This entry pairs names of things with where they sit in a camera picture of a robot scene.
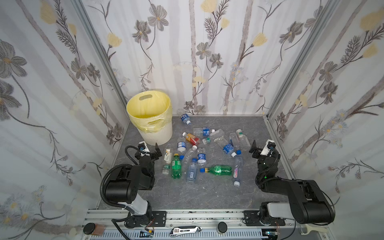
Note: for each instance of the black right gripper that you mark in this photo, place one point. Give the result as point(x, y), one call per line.
point(260, 153)

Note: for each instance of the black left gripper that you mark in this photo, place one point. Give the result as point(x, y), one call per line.
point(151, 154)

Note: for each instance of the small clear green label bottle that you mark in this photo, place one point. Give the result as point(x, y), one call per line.
point(166, 170)

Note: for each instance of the clear bottle pink label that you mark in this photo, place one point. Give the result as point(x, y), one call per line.
point(237, 172)

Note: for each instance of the green soda bottle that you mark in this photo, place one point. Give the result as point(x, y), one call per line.
point(218, 170)
point(176, 167)

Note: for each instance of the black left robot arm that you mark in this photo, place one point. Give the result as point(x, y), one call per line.
point(121, 185)

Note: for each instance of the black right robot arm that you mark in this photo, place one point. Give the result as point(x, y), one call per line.
point(307, 204)

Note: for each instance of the white bin with yellow liner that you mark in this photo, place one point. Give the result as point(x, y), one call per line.
point(151, 113)

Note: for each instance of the clear bottle white green cap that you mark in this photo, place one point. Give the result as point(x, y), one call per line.
point(243, 140)

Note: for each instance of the blue label bottle centre left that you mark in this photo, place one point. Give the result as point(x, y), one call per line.
point(181, 146)

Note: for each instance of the blue label bottle right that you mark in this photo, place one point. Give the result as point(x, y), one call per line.
point(227, 148)

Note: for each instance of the clear bottle blue cap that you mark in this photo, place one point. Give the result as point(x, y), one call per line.
point(192, 171)

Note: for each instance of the red orange tea bottle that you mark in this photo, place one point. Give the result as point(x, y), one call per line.
point(191, 139)

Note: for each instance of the small blue label water bottle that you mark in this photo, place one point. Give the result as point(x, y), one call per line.
point(202, 157)

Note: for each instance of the clear bottle blue label top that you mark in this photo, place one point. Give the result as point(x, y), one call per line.
point(202, 131)

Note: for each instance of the silver adjustable wrench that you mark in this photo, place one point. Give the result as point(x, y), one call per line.
point(183, 230)

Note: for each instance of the white peeler tool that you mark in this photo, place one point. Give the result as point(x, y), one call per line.
point(307, 229)

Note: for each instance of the black round knob centre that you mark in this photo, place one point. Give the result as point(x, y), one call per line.
point(222, 228)

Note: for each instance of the black round knob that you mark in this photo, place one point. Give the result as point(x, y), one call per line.
point(222, 228)
point(89, 228)

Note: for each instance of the black round knob left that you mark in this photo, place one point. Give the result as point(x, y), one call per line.
point(89, 228)

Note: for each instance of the blue label bottle by wall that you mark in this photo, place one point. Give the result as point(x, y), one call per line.
point(184, 117)

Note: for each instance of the aluminium mounting rail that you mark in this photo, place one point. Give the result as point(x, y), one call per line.
point(208, 220)

